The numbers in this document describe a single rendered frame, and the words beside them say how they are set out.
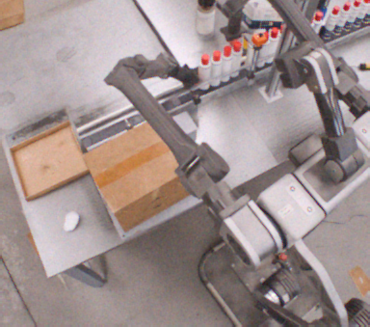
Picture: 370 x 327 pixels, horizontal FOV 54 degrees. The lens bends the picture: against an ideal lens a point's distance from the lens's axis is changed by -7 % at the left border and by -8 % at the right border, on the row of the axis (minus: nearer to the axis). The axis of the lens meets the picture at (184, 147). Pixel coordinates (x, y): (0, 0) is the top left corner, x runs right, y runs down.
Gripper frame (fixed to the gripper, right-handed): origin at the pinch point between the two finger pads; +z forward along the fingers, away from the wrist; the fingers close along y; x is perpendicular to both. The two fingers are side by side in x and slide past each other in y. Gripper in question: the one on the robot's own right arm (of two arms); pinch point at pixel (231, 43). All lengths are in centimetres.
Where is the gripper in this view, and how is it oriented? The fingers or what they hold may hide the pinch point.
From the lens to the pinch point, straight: 174.5
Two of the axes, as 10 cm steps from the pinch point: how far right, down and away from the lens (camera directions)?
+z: 0.0, 4.5, 8.9
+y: -8.8, 4.2, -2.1
